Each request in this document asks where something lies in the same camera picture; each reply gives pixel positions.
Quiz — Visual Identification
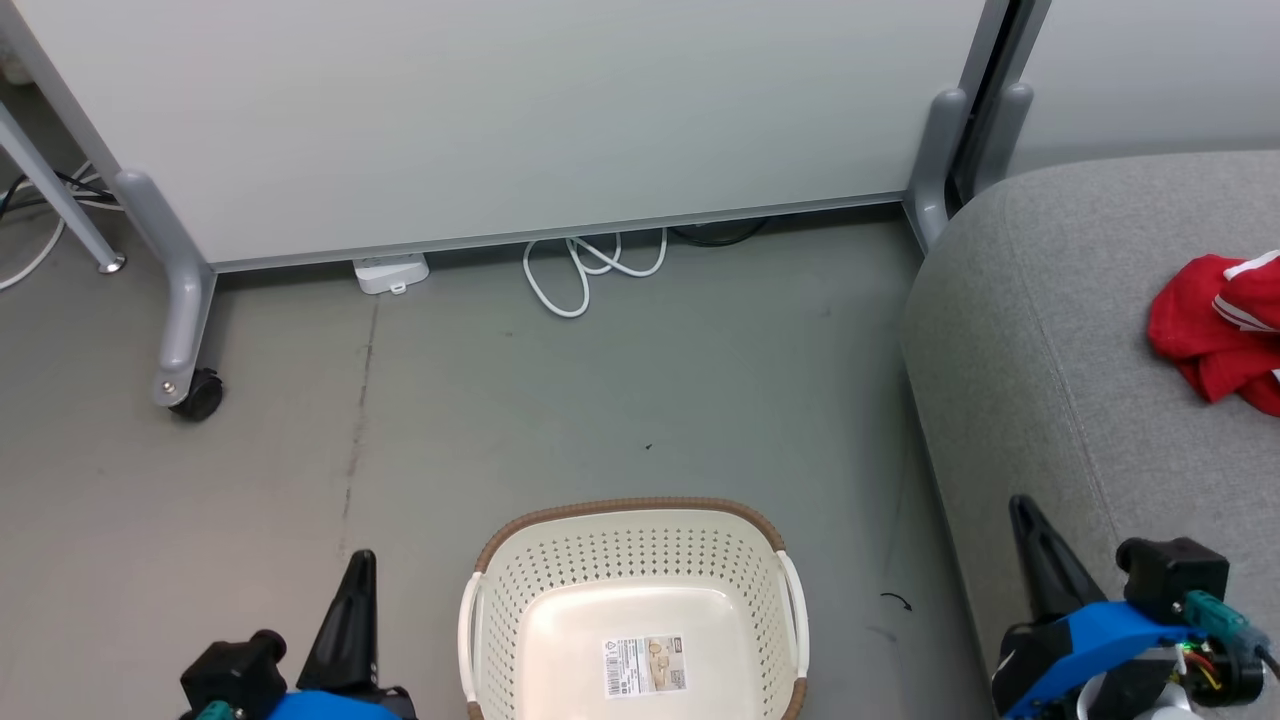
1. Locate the cream plastic laundry basket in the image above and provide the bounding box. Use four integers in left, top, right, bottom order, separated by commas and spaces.
457, 497, 810, 720

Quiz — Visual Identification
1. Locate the grey metal table leg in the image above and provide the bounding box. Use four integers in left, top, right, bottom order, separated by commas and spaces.
0, 100, 128, 275

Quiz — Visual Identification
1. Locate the coiled white cable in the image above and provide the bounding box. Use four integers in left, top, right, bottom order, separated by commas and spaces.
523, 228, 669, 319

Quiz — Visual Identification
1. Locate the grey partition leg with caster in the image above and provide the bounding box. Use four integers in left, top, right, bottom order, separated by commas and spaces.
112, 168, 225, 422

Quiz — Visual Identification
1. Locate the grey fabric sofa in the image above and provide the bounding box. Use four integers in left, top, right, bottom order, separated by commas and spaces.
900, 150, 1280, 720

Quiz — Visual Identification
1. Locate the wide white partition panel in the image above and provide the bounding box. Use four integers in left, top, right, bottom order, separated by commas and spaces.
8, 0, 1011, 273

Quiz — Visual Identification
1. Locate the red clothing with white stripes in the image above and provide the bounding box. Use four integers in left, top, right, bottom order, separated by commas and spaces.
1147, 250, 1280, 417

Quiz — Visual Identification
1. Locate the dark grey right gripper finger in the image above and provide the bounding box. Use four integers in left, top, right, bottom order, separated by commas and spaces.
1007, 494, 1107, 620

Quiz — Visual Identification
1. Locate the black cable bundle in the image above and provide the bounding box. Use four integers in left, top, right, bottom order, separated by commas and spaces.
0, 165, 113, 221

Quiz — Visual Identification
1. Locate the white power strip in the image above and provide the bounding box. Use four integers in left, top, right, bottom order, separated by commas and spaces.
351, 253, 432, 297

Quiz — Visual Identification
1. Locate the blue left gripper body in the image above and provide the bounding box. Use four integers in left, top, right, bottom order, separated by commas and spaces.
262, 687, 419, 720

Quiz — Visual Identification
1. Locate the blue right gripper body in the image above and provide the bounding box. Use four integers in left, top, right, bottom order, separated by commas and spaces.
993, 599, 1202, 720

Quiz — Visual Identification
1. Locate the printed paper label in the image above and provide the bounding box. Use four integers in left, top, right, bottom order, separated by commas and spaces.
602, 634, 689, 699

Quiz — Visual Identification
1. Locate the black floor cable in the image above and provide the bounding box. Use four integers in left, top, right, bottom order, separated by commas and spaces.
668, 215, 773, 248

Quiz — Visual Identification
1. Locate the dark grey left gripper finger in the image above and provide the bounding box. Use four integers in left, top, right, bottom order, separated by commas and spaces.
298, 549, 380, 692

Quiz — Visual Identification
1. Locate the thin white cable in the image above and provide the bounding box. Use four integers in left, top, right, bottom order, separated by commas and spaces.
0, 212, 69, 293

